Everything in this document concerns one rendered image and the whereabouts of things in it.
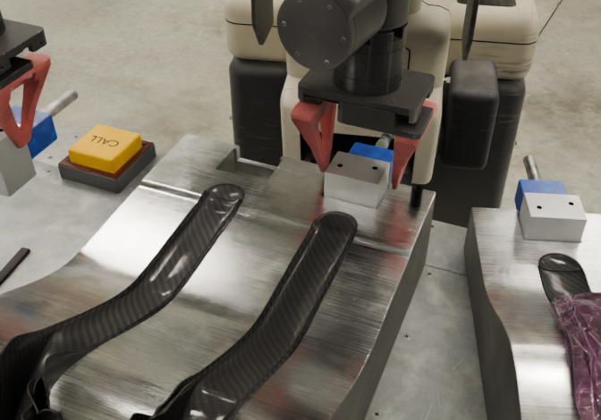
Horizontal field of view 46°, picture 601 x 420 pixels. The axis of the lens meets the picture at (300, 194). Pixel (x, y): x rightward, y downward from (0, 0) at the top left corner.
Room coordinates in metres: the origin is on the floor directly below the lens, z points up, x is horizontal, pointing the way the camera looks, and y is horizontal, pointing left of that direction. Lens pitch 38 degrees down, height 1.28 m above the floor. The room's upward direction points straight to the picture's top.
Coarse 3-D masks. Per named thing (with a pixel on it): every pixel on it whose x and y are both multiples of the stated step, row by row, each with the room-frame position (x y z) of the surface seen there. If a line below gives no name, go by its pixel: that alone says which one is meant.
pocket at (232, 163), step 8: (232, 152) 0.58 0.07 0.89; (224, 160) 0.57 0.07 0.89; (232, 160) 0.58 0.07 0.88; (240, 160) 0.58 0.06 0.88; (248, 160) 0.58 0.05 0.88; (280, 160) 0.56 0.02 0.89; (216, 168) 0.55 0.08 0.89; (224, 168) 0.56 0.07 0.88; (232, 168) 0.58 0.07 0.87; (240, 168) 0.58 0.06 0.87; (248, 168) 0.58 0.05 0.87; (256, 168) 0.57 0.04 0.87; (264, 168) 0.57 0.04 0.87; (272, 168) 0.57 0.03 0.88; (248, 176) 0.57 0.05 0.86; (256, 176) 0.57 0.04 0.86; (264, 176) 0.57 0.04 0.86
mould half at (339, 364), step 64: (192, 192) 0.51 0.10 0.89; (256, 192) 0.51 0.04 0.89; (320, 192) 0.51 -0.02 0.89; (128, 256) 0.43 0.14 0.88; (256, 256) 0.43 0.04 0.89; (384, 256) 0.43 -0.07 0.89; (0, 320) 0.32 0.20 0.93; (192, 320) 0.36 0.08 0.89; (256, 320) 0.36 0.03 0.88; (320, 320) 0.36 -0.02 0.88; (384, 320) 0.36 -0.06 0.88; (64, 384) 0.26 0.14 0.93; (128, 384) 0.27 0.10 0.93; (320, 384) 0.29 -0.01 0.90
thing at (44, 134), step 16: (64, 96) 0.60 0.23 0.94; (16, 112) 0.56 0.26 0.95; (48, 112) 0.57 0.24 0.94; (0, 128) 0.51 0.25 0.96; (32, 128) 0.53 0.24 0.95; (48, 128) 0.55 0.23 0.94; (0, 144) 0.49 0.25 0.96; (32, 144) 0.52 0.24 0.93; (48, 144) 0.54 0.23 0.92; (0, 160) 0.48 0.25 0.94; (16, 160) 0.50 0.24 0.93; (0, 176) 0.48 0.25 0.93; (16, 176) 0.49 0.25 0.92; (32, 176) 0.51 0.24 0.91; (0, 192) 0.49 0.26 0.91
